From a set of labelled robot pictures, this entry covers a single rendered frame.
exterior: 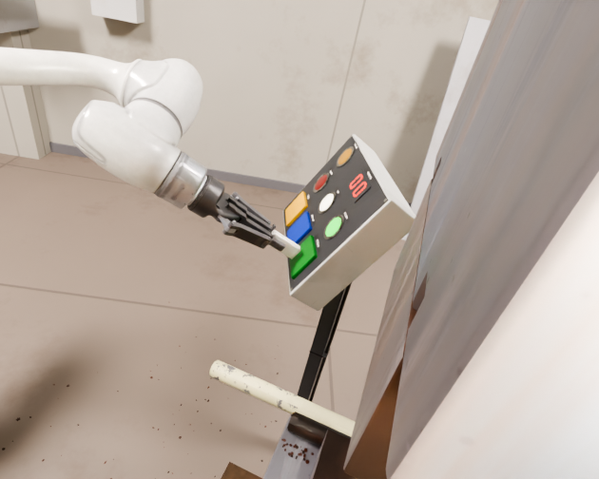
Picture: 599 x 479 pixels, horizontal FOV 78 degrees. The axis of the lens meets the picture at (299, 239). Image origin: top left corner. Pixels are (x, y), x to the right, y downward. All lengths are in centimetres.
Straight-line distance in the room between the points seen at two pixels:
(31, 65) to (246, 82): 231
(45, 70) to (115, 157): 22
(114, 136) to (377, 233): 46
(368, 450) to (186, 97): 66
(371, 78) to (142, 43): 165
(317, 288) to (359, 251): 12
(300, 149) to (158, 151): 253
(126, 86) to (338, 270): 51
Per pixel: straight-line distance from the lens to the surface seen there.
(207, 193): 68
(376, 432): 19
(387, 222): 69
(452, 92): 287
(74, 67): 82
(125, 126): 66
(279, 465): 62
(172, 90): 75
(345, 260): 72
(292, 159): 316
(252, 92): 303
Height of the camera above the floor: 147
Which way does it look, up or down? 34 degrees down
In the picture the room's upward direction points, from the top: 12 degrees clockwise
